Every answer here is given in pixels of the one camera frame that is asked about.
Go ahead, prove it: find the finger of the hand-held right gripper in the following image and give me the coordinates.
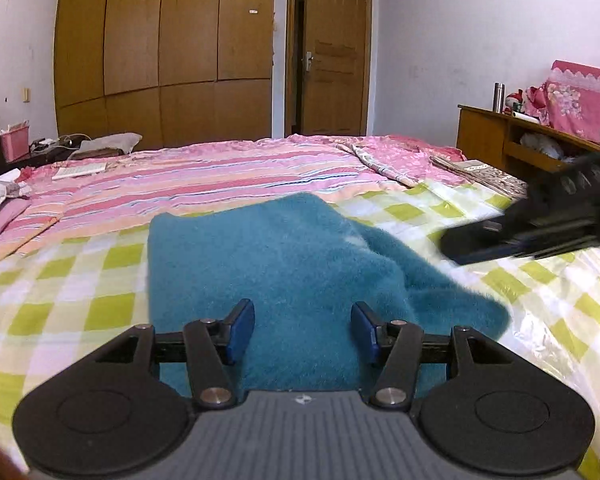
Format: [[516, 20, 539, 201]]
[[439, 216, 519, 267]]

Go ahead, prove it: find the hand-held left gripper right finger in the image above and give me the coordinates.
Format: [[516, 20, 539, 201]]
[[350, 301, 518, 409]]

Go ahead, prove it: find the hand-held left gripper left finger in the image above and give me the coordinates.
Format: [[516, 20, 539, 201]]
[[82, 298, 256, 409]]

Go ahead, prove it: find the teal knitted flower-pattern sweater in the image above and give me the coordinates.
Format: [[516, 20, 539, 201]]
[[147, 192, 512, 393]]

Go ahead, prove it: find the white bag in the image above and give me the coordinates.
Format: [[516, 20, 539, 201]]
[[520, 132, 567, 159]]

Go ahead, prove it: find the folded patterned newspaper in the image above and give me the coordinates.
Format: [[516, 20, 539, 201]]
[[430, 156, 531, 199]]

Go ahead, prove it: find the wooden desk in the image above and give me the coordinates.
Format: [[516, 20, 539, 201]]
[[457, 105, 600, 182]]

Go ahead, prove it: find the pink floral dust cover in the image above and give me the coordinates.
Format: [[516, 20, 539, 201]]
[[522, 60, 600, 143]]

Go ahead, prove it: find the pink striped bedsheet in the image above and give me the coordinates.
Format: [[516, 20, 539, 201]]
[[0, 137, 411, 276]]

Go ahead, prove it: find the white paper booklet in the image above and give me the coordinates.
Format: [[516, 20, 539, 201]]
[[51, 161, 114, 181]]

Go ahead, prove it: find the grey cushion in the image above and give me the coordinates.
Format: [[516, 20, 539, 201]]
[[79, 132, 144, 157]]

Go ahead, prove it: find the wooden door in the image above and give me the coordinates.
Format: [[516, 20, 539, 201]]
[[300, 0, 373, 137]]

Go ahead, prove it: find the pink folded blanket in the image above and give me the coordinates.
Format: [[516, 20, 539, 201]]
[[0, 197, 33, 256]]

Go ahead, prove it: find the dark nightstand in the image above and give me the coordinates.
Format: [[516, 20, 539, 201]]
[[0, 137, 123, 177]]

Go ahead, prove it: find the wooden wardrobe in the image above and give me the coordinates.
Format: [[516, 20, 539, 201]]
[[54, 0, 276, 152]]

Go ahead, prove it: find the pink storage basket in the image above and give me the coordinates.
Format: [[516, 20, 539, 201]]
[[0, 121, 31, 163]]

